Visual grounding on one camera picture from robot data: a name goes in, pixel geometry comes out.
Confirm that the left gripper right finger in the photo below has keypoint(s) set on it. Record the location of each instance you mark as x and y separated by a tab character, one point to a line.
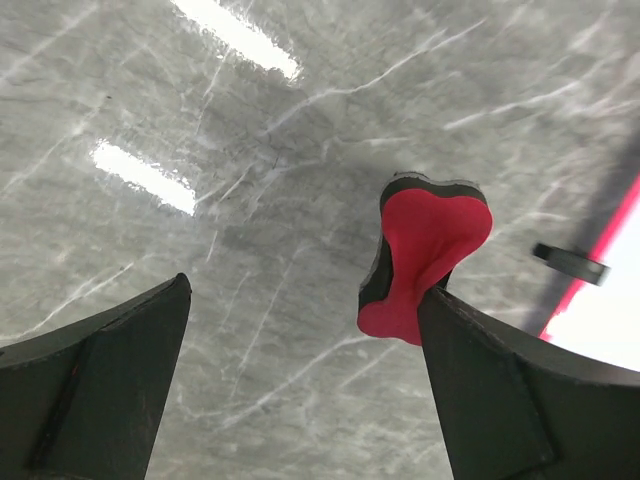
512	406

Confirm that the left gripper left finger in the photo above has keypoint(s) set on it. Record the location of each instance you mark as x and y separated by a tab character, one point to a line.
85	401

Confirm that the white board with pink frame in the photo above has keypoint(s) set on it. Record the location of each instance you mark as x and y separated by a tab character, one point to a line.
601	321

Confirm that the red and black eraser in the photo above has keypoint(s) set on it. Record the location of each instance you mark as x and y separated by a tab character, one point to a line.
427	227

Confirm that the near black board clip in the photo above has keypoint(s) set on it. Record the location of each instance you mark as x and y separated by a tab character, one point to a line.
574	264

